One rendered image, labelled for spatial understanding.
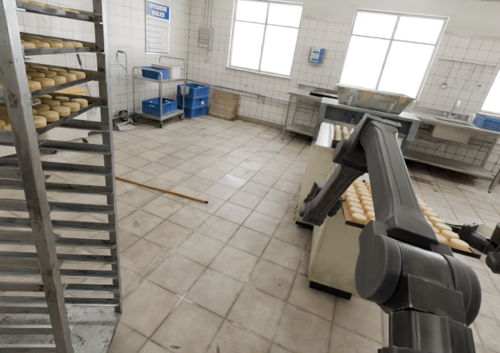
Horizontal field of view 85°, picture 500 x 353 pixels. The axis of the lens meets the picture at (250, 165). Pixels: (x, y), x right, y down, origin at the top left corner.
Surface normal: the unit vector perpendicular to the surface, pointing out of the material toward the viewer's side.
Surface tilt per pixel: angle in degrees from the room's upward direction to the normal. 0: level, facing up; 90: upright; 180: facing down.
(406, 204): 16
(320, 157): 90
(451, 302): 31
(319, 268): 90
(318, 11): 90
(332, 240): 90
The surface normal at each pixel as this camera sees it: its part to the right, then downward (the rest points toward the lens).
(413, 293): 0.13, -0.58
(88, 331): 0.14, -0.91
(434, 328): -0.23, -0.65
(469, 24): -0.38, 0.31
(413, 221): 0.20, -0.76
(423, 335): -0.50, -0.64
